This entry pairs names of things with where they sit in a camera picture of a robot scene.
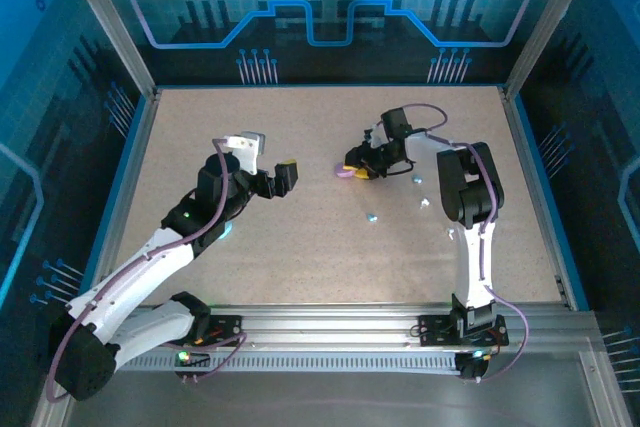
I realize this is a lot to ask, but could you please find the black left connector block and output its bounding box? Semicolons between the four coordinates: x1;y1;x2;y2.
173;349;212;384

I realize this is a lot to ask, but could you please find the black connector block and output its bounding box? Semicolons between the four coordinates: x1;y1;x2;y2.
173;349;212;384
456;349;490;383

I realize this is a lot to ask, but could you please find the black right connector block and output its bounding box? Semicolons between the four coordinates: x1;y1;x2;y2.
456;349;490;383

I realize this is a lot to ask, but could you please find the grey metal sheet shelf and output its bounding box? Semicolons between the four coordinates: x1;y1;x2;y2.
64;371;601;427

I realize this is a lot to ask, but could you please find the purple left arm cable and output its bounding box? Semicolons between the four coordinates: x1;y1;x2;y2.
48;138;247;404

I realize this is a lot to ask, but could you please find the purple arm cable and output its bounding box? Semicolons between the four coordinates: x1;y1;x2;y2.
401;103;530;383
48;138;247;404

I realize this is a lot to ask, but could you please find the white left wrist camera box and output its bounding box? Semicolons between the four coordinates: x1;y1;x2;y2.
223;129;265;174

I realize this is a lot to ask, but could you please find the aluminium table side rail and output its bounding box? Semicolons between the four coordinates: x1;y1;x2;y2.
498;85;576;309
92;88;162;281

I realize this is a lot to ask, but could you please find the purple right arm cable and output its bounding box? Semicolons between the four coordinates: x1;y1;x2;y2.
401;103;530;383

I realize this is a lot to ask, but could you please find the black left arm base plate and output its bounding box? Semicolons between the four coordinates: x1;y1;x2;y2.
152;314;245;348

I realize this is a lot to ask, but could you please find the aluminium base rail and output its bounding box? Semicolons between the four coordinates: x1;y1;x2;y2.
124;302;601;356

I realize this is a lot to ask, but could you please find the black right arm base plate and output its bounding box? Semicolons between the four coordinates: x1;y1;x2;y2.
417;314;510;348

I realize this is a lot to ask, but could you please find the slotted grey cable duct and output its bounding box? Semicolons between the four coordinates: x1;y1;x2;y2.
117;352;464;374

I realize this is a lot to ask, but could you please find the aluminium frame post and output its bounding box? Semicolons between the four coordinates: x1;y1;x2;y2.
502;0;601;98
54;0;162;101

